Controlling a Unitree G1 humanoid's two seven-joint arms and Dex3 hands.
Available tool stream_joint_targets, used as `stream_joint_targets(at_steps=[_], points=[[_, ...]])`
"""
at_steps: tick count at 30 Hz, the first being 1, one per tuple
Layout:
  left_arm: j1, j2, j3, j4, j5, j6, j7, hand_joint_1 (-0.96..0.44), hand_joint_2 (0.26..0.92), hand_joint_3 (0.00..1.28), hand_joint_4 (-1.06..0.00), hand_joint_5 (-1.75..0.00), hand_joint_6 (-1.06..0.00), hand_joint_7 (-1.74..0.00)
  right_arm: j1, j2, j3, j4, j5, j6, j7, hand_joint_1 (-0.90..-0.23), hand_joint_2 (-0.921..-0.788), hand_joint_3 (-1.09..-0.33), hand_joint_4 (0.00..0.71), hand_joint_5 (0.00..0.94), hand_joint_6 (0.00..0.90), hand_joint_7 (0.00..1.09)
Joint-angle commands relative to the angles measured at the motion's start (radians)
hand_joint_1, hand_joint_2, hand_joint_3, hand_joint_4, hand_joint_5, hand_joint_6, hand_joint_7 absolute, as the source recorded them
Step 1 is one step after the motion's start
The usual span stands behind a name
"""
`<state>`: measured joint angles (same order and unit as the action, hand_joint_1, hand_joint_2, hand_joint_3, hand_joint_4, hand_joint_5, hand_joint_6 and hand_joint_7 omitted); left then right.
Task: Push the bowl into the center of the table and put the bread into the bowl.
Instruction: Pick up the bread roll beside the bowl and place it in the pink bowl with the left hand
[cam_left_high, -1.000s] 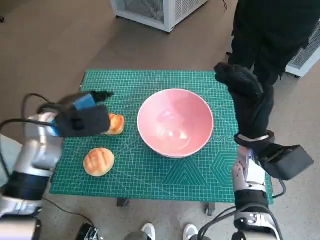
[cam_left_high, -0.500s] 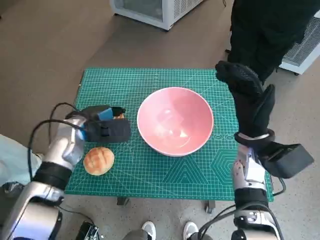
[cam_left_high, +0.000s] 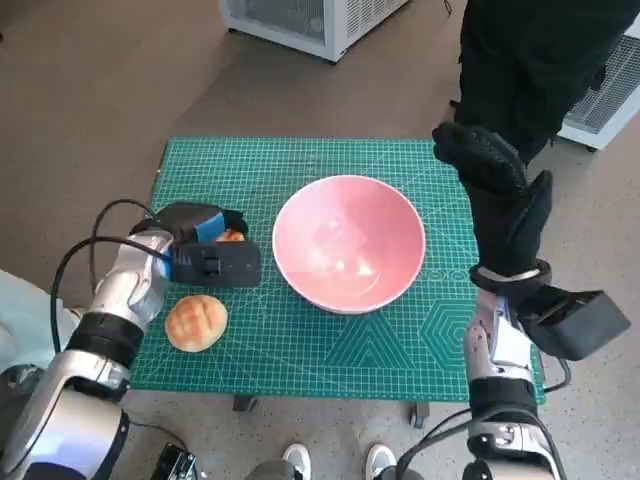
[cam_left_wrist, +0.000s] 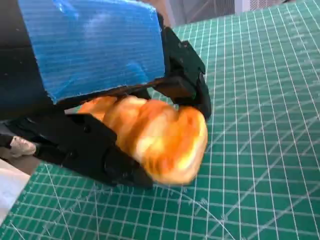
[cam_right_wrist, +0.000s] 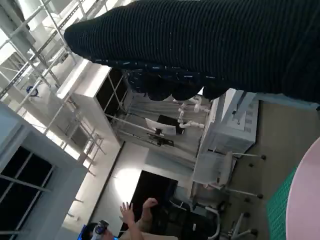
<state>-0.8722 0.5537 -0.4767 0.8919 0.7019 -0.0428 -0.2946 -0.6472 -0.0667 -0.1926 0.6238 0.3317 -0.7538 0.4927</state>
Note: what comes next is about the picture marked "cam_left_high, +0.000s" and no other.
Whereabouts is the person's grey trouser leg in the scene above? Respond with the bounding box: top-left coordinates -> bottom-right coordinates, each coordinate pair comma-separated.
249,458 -> 296,480

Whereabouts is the black floor device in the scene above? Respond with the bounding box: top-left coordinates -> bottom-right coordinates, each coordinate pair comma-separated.
149,442 -> 199,480

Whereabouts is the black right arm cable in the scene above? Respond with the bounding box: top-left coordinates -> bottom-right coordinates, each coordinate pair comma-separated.
394,407 -> 474,480

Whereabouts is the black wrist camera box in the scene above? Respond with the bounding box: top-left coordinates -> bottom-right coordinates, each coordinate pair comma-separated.
514,284 -> 632,361
168,239 -> 262,289

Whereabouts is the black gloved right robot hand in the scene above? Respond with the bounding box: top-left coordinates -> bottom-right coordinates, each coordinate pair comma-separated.
431,122 -> 554,286

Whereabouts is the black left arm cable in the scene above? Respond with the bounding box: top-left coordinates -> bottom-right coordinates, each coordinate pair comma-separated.
49,237 -> 171,351
92,198 -> 156,296

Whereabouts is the person in light trousers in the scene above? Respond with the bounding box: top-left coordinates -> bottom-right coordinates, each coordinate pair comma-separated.
0,269 -> 84,361

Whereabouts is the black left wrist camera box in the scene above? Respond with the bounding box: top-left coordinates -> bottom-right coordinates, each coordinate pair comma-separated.
168,239 -> 262,289

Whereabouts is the person in black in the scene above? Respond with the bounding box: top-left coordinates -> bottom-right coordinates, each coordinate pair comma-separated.
452,0 -> 640,166

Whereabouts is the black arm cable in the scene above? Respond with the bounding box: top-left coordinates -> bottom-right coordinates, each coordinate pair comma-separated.
394,407 -> 474,480
49,237 -> 171,351
92,198 -> 156,296

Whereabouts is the white mesh cabinet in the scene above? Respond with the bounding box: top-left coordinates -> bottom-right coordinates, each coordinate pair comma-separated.
219,0 -> 414,64
554,29 -> 640,151

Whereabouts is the round toy bread bun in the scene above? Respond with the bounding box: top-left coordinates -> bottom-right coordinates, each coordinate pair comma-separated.
164,293 -> 230,354

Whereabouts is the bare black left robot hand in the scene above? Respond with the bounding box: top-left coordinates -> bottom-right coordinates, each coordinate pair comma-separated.
154,201 -> 249,246

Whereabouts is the pink bowl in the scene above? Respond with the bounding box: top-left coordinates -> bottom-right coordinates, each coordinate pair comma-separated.
272,174 -> 427,315

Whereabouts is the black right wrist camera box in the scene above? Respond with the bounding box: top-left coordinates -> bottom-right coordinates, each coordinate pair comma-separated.
514,284 -> 632,361

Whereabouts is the person's white shoe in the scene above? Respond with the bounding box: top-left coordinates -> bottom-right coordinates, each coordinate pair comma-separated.
367,443 -> 396,480
282,443 -> 312,480

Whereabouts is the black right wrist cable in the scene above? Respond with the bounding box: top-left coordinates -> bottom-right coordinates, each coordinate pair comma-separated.
542,355 -> 572,392

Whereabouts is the green cutting mat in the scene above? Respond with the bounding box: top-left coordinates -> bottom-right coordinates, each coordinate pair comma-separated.
119,137 -> 547,405

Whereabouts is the thin black floor cable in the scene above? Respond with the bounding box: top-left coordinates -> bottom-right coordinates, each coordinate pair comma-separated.
124,419 -> 186,446

